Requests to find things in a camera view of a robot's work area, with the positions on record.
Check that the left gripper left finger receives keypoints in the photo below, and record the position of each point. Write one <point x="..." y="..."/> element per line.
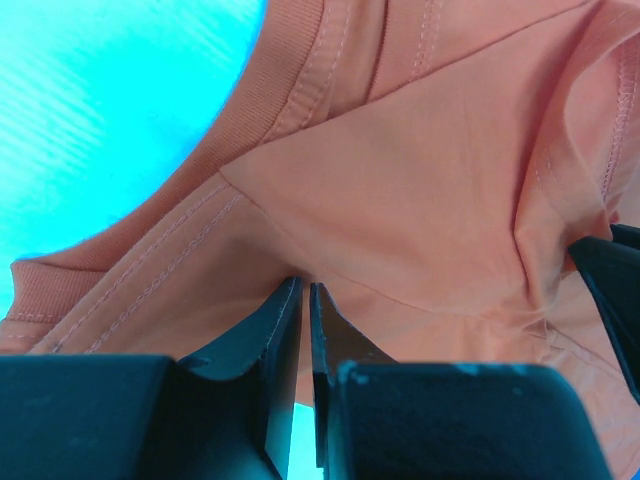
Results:
<point x="223" y="412"/>

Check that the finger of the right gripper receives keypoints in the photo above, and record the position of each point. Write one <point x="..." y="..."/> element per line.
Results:
<point x="610" y="270"/>

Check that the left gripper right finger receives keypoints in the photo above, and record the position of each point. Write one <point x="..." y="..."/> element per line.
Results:
<point x="377" y="418"/>

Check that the orange t shirt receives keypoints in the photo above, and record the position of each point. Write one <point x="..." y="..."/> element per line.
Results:
<point x="428" y="161"/>

